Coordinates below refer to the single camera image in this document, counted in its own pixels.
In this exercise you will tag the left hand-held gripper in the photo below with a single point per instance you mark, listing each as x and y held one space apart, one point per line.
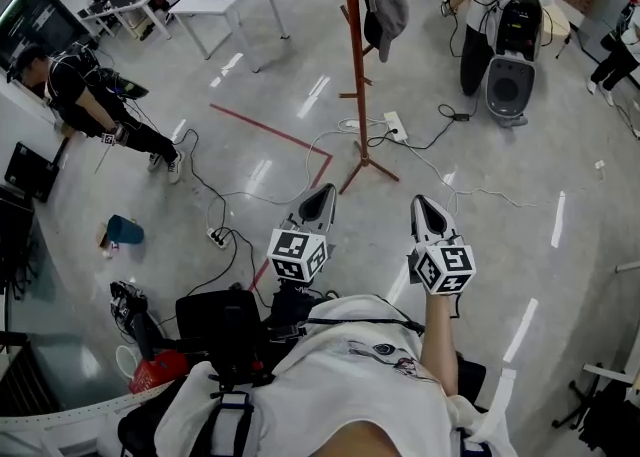
295 255

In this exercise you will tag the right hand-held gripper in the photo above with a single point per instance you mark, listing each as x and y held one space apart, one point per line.
445 267

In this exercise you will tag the brown wooden coat rack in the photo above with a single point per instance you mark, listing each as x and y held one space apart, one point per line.
356 70

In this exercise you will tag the person's right forearm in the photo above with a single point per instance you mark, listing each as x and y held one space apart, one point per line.
440 345

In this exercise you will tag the red floor tape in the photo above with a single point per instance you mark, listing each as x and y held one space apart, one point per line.
280 134

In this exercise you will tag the white power strip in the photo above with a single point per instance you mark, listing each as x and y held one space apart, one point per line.
218 238
396 126

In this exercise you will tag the black chair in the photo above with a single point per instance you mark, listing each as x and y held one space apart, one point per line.
215 325

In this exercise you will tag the person's white T-shirt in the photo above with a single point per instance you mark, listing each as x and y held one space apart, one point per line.
340 385

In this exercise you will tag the black and white backpack device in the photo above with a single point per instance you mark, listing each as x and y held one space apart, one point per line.
515 60

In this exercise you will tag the teal bin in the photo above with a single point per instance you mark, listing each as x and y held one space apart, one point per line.
125 230

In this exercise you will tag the red basket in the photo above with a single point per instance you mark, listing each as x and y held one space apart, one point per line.
157 372

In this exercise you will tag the white table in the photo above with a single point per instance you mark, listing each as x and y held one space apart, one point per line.
225 7

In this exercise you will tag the round wooden stool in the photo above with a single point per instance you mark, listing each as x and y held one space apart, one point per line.
559 20

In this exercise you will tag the black stand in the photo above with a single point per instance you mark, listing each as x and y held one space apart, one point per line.
600 410

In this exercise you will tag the long white desk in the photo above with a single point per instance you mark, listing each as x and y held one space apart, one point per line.
125 2

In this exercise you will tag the black case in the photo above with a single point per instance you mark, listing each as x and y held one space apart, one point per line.
30 172

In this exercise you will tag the white perforated rail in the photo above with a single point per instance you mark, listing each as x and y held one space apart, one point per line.
75 412

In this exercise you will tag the black wall screen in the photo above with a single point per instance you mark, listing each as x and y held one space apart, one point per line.
35 25

